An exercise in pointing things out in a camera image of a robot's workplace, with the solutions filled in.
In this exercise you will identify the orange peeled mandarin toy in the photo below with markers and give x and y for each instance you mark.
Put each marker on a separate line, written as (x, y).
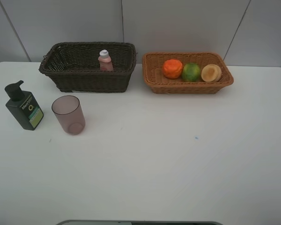
(172, 69)

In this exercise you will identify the pink bottle white cap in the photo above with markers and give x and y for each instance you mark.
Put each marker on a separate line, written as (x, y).
(105, 61)

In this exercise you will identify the green lime fruit toy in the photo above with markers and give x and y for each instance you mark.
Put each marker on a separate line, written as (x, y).
(191, 72)

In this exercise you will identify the translucent purple plastic cup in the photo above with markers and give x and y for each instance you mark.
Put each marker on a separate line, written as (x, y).
(68, 112)

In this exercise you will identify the red yellow peach toy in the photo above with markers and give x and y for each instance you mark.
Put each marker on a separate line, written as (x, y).
(211, 73)

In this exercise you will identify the light orange wicker basket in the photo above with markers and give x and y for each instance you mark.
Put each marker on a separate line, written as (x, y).
(152, 63)

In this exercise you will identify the dark brown wicker basket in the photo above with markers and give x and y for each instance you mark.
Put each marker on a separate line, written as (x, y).
(74, 66)

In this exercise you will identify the dark green pump bottle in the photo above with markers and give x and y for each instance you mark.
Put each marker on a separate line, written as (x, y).
(23, 106)

